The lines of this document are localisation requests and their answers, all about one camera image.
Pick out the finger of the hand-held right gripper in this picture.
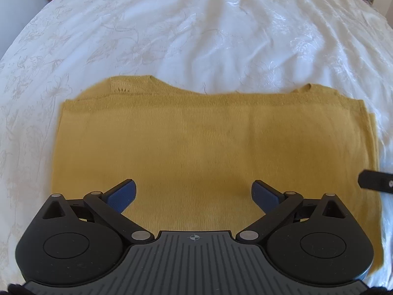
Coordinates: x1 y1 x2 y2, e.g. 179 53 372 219
359 169 393 194

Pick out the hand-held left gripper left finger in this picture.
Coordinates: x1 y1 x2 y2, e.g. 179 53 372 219
41 178 155 243

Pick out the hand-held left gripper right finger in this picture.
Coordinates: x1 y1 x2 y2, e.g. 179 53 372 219
236 180 349 243

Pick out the yellow knit sweater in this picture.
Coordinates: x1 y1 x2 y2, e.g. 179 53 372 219
49 74 384 279

